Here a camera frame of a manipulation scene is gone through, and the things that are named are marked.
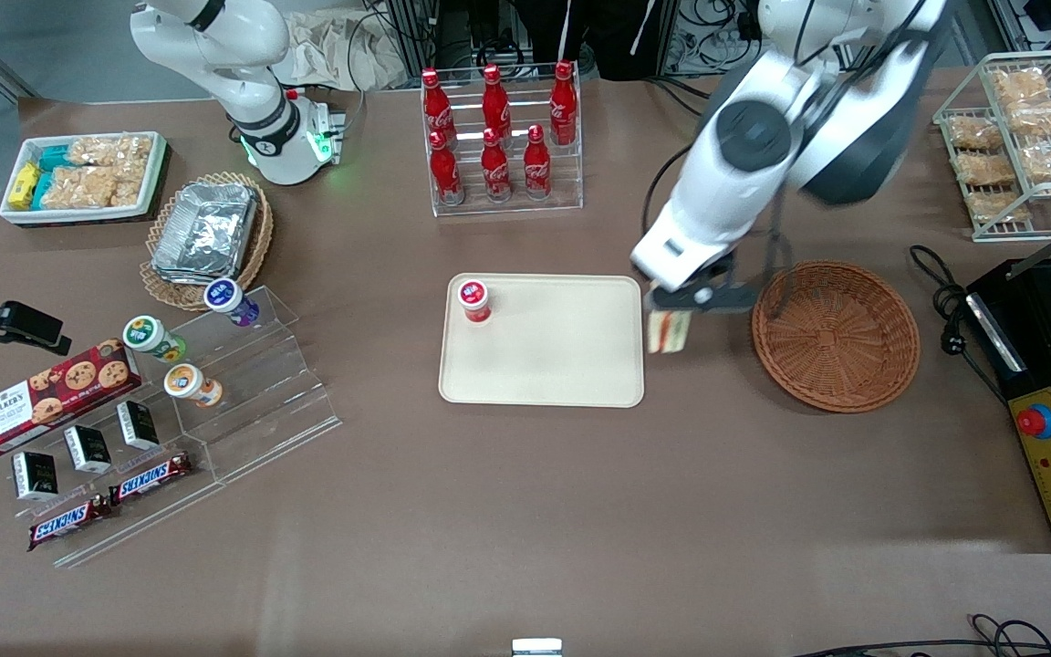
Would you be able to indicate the black appliance with yellow panel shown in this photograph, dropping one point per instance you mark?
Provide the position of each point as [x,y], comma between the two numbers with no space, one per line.
[1036,365]

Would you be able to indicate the red cola bottle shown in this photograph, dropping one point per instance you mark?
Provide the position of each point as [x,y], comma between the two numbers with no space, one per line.
[536,167]
[445,173]
[495,169]
[563,105]
[437,105]
[494,100]

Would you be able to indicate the green lid yogurt drink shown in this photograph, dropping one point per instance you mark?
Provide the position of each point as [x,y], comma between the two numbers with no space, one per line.
[150,336]

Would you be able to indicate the brown wicker basket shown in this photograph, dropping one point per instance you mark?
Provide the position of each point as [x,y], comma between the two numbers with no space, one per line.
[836,338]

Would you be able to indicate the clear acrylic bottle rack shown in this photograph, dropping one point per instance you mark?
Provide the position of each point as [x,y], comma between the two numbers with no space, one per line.
[507,205]

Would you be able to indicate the stack of foil containers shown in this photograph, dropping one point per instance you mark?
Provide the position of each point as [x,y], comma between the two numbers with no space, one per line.
[206,233]

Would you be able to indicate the white plastic bin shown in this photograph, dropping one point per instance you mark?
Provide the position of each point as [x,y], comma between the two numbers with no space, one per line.
[78,214]

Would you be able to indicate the purple lid yogurt drink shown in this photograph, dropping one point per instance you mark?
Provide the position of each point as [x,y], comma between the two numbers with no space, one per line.
[229,299]

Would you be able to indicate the blue snack packet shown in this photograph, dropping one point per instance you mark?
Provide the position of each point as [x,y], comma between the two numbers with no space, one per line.
[40,189]
[56,157]

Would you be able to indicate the beige plastic tray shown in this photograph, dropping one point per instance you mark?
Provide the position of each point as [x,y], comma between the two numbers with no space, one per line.
[553,351]

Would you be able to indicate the triangular sandwich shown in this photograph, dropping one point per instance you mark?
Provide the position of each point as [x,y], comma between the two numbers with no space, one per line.
[669,333]

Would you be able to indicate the small black box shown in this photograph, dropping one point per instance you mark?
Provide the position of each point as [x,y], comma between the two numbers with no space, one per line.
[138,425]
[88,449]
[35,474]

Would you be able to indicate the light wicker plate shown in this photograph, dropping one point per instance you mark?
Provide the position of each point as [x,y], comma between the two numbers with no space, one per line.
[256,246]

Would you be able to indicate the red emergency stop button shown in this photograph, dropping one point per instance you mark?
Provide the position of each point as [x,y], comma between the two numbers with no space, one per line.
[1036,422]

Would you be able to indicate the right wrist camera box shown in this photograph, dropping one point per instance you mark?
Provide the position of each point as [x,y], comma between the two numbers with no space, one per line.
[28,327]

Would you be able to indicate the red Walkers cookie box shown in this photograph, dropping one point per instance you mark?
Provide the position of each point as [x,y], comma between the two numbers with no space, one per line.
[51,397]

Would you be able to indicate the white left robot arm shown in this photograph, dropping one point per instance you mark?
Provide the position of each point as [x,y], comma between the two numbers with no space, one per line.
[717,182]

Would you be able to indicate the red lid yogurt cup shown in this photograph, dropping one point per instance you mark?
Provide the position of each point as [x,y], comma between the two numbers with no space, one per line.
[474,299]

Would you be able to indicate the Snickers bar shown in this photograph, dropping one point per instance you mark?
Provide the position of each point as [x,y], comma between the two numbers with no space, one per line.
[69,523]
[150,477]

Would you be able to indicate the yellow snack packet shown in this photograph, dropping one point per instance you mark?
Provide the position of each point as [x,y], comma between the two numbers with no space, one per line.
[24,182]

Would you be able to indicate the orange lid yogurt drink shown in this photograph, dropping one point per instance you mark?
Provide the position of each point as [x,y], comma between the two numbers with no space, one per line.
[190,383]

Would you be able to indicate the clear acrylic stepped display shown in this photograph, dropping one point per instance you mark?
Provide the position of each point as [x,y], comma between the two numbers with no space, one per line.
[261,401]

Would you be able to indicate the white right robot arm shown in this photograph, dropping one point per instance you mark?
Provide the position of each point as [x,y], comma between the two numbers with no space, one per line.
[243,55]

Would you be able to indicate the crumpled beige bag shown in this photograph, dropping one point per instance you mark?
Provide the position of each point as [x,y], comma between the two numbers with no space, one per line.
[334,50]

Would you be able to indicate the grey connector box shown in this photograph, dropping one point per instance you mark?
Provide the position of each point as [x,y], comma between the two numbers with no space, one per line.
[329,132]

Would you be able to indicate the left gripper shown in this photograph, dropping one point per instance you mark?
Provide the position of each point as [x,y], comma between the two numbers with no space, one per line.
[717,268]

